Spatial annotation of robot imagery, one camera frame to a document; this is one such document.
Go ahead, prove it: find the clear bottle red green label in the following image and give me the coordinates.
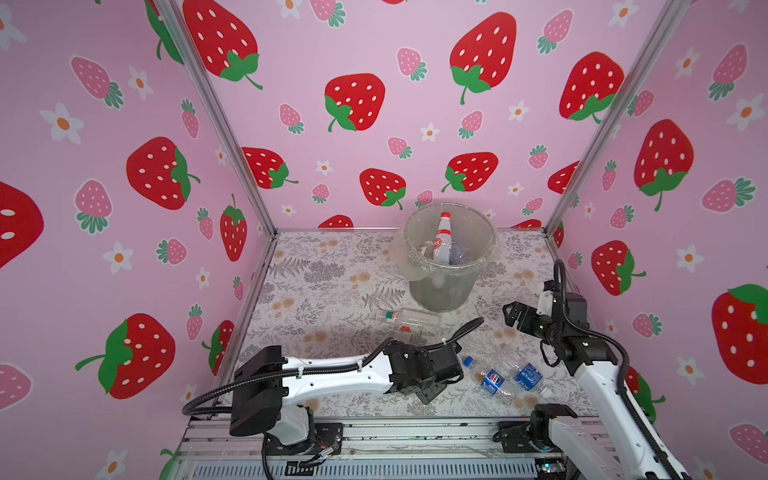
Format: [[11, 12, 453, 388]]
[[376, 308, 441, 333]]

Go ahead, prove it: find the Pepsi label clear bottle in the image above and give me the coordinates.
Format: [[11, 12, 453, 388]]
[[462, 355, 519, 400]]

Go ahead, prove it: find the clear bottle blue label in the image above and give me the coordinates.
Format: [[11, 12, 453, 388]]
[[449, 242, 474, 265], [501, 354, 549, 396]]

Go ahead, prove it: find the clear bottle red cap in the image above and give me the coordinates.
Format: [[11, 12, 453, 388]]
[[433, 212, 452, 265]]

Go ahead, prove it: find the clear bottle orange label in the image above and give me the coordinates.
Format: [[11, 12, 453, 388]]
[[419, 241, 434, 259]]

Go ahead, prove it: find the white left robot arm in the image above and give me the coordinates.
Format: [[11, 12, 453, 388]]
[[229, 340, 463, 446]]

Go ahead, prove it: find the grey mesh waste bin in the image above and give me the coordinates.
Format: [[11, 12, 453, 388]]
[[403, 204, 499, 313]]

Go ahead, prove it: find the clear plastic bin liner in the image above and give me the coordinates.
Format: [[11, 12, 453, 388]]
[[391, 202, 498, 281]]

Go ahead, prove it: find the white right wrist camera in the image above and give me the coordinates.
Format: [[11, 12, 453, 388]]
[[536, 282, 554, 317]]

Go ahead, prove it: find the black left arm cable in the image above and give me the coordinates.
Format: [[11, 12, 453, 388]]
[[181, 316, 486, 418]]

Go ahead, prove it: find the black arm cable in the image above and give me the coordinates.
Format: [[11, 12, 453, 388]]
[[181, 316, 486, 418], [551, 259, 679, 480]]

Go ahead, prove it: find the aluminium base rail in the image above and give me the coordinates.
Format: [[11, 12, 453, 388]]
[[175, 417, 629, 479]]

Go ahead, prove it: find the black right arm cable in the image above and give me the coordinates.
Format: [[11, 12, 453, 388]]
[[551, 259, 679, 480]]

